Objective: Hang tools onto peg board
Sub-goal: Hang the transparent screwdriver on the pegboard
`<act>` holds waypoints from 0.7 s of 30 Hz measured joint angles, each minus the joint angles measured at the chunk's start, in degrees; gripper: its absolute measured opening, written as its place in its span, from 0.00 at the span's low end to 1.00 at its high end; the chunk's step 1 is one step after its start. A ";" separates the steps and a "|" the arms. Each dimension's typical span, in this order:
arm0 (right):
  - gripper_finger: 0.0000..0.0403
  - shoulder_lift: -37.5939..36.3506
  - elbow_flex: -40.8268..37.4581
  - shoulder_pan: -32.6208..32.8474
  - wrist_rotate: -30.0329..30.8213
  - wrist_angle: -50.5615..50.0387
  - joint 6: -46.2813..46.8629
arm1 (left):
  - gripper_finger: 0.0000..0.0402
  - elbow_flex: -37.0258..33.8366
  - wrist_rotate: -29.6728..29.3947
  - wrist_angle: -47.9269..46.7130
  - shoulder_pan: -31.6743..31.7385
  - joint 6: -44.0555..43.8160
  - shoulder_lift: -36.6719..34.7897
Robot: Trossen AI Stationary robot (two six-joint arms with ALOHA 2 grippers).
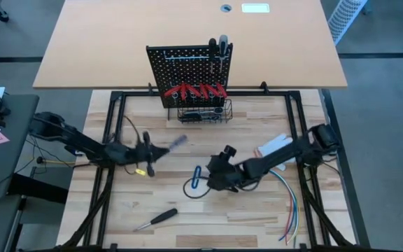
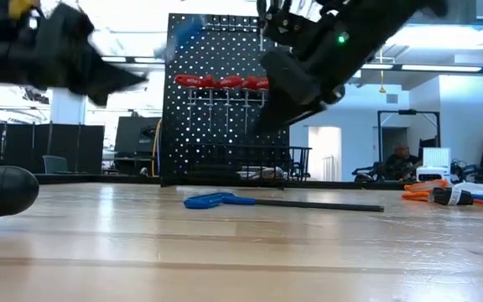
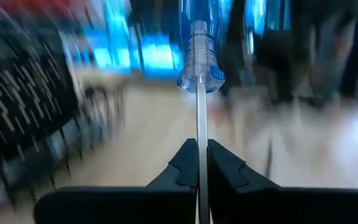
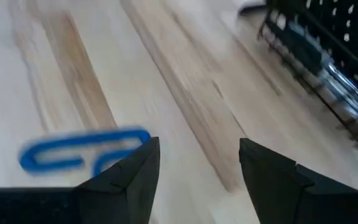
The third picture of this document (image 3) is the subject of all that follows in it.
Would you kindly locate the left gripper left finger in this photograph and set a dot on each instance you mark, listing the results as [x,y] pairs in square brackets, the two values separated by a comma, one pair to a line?
[120,205]

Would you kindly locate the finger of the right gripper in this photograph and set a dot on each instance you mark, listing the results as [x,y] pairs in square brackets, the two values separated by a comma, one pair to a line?
[238,37]

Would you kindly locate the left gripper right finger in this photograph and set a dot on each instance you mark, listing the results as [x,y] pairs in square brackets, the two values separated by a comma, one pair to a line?
[275,205]

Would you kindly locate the clear blue Husky screwdriver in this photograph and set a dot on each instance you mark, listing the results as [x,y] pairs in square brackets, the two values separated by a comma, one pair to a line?
[202,124]

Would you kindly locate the black metal peg board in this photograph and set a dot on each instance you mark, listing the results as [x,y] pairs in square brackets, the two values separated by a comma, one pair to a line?
[20,77]

